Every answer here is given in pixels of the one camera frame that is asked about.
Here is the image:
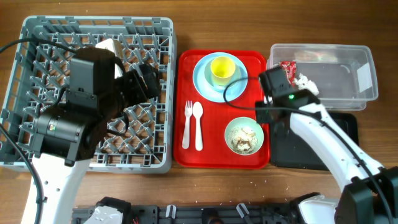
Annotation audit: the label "grey dishwasher rack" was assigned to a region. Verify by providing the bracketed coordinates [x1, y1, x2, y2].
[1, 16, 177, 174]

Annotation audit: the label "black waste tray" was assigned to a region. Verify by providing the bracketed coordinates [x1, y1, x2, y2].
[270, 112, 359, 171]

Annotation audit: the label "red snack wrapper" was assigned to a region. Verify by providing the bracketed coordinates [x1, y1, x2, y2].
[279, 61, 297, 86]

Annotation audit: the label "red plastic tray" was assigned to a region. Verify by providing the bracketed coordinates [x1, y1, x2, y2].
[173, 49, 271, 169]

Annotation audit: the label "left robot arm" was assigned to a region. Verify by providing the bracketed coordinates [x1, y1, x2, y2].
[22, 47, 161, 223]

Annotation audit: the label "white plastic spoon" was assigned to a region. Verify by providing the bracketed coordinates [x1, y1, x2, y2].
[193, 101, 203, 151]

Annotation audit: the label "rice food leftovers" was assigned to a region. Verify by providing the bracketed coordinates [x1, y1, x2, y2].
[227, 127, 258, 154]

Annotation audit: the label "white tissue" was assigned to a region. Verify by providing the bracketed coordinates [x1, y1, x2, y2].
[294, 73, 320, 96]

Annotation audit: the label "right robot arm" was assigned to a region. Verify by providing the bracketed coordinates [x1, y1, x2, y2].
[259, 67, 397, 223]

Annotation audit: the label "clear plastic bin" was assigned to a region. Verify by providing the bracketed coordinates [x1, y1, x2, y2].
[267, 44, 379, 110]

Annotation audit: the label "light blue plate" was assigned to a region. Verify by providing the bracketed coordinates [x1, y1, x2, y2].
[193, 52, 248, 103]

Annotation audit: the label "yellow plastic cup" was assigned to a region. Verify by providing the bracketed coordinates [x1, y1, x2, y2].
[210, 56, 236, 86]

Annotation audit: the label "white plastic fork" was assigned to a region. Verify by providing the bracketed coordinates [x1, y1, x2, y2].
[182, 101, 193, 149]

